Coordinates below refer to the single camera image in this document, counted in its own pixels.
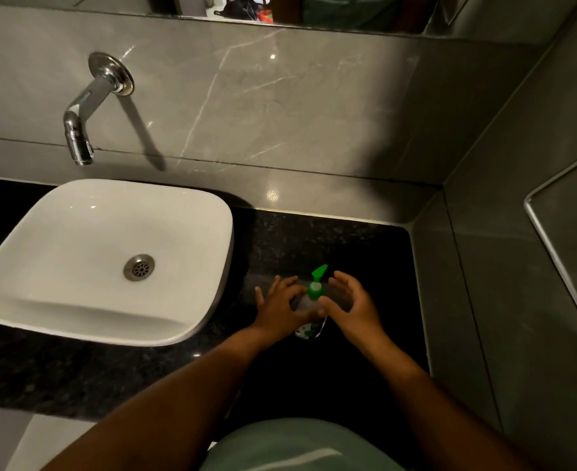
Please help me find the metal framed glass panel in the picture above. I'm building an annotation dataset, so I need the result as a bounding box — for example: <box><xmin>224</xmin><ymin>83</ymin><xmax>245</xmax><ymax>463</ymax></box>
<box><xmin>523</xmin><ymin>143</ymin><xmax>577</xmax><ymax>355</ymax></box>

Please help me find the wall mirror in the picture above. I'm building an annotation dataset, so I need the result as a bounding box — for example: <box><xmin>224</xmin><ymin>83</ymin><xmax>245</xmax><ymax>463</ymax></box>
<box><xmin>0</xmin><ymin>0</ymin><xmax>577</xmax><ymax>45</ymax></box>

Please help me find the white ceramic sink basin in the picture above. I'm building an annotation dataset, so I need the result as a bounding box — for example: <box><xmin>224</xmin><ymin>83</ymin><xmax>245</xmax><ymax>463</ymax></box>
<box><xmin>0</xmin><ymin>179</ymin><xmax>235</xmax><ymax>348</ymax></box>

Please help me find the chrome wall faucet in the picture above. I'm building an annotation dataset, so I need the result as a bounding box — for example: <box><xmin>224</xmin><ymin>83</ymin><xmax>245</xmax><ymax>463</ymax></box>
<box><xmin>63</xmin><ymin>52</ymin><xmax>135</xmax><ymax>166</ymax></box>

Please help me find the person's right hand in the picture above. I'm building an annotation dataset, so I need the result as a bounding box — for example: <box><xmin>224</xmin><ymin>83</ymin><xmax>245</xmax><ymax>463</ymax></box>
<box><xmin>317</xmin><ymin>270</ymin><xmax>387</xmax><ymax>352</ymax></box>

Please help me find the chrome sink drain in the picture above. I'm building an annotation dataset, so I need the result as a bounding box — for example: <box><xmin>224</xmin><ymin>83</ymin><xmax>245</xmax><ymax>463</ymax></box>
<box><xmin>123</xmin><ymin>254</ymin><xmax>156</xmax><ymax>282</ymax></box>

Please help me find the person's left hand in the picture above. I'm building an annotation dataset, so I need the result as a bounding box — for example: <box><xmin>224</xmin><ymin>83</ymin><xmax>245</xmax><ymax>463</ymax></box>
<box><xmin>254</xmin><ymin>275</ymin><xmax>327</xmax><ymax>346</ymax></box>

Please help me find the person's left forearm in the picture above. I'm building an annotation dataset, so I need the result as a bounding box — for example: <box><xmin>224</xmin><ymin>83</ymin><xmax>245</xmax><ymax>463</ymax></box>
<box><xmin>41</xmin><ymin>326</ymin><xmax>283</xmax><ymax>471</ymax></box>

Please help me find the clear soap bottle green pump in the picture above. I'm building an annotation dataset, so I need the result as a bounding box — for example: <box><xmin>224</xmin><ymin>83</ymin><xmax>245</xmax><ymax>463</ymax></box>
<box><xmin>291</xmin><ymin>264</ymin><xmax>330</xmax><ymax>342</ymax></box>

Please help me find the person's light green shirt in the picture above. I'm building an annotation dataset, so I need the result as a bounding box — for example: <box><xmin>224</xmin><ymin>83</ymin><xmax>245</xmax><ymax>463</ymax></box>
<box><xmin>199</xmin><ymin>418</ymin><xmax>408</xmax><ymax>471</ymax></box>

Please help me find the person's right forearm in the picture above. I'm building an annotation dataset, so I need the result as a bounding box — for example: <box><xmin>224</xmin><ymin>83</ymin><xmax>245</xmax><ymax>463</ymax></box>
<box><xmin>355</xmin><ymin>330</ymin><xmax>539</xmax><ymax>471</ymax></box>

